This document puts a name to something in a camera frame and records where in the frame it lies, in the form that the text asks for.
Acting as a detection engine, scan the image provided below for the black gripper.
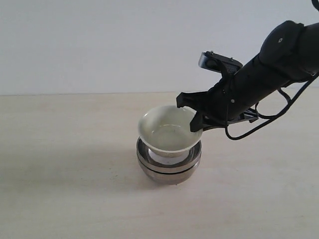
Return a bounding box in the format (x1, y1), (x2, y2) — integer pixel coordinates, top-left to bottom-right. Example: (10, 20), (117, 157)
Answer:
(176, 54), (290, 132)

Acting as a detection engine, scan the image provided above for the white ceramic bowl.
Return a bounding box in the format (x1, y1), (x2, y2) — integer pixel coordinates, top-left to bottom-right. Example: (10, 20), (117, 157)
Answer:
(138, 105), (203, 157)

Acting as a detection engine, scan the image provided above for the dimpled steel bowl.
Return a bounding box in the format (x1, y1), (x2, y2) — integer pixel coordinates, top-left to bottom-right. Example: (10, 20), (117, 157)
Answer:
(136, 138), (202, 174)

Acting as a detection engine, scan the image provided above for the smooth steel bowl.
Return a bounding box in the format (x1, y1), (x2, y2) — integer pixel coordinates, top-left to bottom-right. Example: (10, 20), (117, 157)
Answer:
(138, 161), (200, 185)

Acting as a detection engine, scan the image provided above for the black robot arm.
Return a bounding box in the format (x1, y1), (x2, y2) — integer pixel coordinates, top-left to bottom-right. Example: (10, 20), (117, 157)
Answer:
(176, 20), (319, 132)

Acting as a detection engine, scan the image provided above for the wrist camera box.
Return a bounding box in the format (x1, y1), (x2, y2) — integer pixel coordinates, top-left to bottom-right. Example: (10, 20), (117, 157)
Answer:
(198, 51), (243, 74)

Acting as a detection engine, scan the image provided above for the black cable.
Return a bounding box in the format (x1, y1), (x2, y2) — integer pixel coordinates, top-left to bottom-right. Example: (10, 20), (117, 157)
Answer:
(224, 0), (319, 140)

